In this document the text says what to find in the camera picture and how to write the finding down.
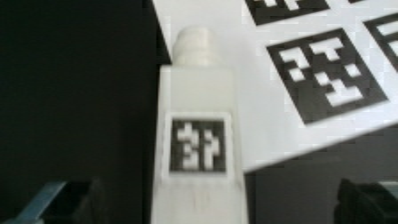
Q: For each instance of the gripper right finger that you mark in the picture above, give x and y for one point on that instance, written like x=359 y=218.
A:
x=366 y=203

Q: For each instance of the white table leg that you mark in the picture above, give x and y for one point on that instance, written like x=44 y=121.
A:
x=197 y=180

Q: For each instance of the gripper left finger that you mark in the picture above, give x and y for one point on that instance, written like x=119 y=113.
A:
x=67 y=203

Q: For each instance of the fiducial marker sheet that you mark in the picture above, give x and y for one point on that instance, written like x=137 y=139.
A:
x=313 y=50

